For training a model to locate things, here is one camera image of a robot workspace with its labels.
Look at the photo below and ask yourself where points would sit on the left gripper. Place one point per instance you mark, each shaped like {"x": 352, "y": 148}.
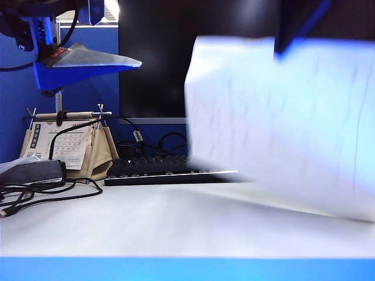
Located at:
{"x": 20, "y": 20}

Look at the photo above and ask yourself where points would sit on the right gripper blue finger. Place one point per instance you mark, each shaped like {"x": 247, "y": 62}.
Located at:
{"x": 288, "y": 26}

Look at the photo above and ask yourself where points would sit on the white wrinkled paper sheet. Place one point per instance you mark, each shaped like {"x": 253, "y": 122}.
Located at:
{"x": 278, "y": 131}

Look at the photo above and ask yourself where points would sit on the large black computer monitor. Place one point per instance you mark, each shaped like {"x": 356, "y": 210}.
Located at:
{"x": 158, "y": 58}

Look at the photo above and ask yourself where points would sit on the white calendar page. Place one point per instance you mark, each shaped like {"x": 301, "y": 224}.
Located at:
{"x": 68, "y": 143}

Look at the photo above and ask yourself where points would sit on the small black adapter box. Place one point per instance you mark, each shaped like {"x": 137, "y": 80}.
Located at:
{"x": 126, "y": 150}

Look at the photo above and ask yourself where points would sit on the beige fabric calendar stand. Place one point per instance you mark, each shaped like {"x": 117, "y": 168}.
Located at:
{"x": 101, "y": 158}

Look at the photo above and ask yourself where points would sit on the grey power adapter brick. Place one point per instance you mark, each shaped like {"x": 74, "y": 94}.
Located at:
{"x": 32, "y": 171}

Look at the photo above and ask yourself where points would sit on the black mechanical keyboard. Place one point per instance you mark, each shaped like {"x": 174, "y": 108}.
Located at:
{"x": 152, "y": 172}

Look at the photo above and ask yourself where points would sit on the aluminium partition post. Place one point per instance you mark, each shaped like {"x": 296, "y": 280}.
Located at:
{"x": 58, "y": 101}

